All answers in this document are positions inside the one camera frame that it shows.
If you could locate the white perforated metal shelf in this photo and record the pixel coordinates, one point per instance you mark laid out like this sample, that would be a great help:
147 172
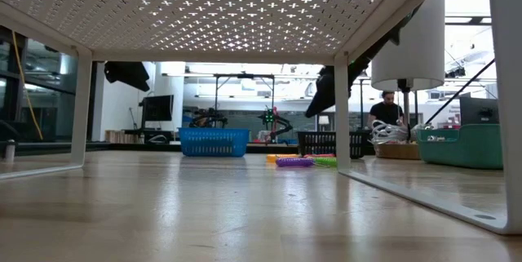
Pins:
204 9

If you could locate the blue plastic basket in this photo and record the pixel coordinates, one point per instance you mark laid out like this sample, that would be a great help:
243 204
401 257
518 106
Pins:
214 141

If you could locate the small white background lamp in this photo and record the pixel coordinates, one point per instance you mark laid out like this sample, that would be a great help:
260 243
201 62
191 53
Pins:
323 120

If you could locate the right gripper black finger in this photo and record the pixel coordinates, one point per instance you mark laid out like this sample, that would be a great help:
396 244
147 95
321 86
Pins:
316 105

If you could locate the person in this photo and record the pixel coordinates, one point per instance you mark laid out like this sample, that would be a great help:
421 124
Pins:
385 113

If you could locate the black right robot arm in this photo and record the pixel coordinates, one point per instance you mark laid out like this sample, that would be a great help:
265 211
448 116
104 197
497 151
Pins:
363 68

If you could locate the black equipment case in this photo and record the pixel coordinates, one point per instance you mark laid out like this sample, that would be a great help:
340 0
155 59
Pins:
159 137

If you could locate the black aluminium table frame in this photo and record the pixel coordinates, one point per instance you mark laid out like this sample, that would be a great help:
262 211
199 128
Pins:
49 147

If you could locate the green plastic tray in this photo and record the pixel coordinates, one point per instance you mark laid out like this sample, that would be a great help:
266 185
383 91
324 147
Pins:
461 145

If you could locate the purple coil wristband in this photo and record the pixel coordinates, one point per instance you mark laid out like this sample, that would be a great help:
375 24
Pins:
293 162

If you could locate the dark background robot arm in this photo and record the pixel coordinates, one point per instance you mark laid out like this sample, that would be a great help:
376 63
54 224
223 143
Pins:
208 120

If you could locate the stack of books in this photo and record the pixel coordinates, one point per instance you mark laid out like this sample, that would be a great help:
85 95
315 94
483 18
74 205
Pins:
122 136

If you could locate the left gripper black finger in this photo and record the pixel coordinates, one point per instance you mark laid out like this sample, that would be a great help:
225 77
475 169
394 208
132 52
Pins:
138 77

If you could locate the black computer monitor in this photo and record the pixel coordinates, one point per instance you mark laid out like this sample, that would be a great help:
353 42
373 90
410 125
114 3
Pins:
158 107

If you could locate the red coil wristband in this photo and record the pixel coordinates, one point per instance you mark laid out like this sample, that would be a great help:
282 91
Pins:
318 155

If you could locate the green coil wristband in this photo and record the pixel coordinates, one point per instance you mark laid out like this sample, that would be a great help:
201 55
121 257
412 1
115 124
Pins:
326 162

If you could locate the white cylinder post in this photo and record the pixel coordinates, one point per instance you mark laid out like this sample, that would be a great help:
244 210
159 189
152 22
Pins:
9 152

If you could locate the dark grey equipment box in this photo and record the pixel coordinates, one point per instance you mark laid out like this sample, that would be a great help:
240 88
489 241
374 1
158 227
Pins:
477 111

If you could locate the black background gantry frame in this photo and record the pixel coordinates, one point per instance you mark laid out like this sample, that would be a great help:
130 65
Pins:
244 76

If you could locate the black plastic basket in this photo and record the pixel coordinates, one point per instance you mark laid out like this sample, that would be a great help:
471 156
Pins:
318 143

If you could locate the orange coil wristband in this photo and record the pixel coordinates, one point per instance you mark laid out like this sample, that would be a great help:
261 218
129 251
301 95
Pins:
281 158

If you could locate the white shade table lamp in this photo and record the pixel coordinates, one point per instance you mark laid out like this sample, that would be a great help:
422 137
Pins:
416 41

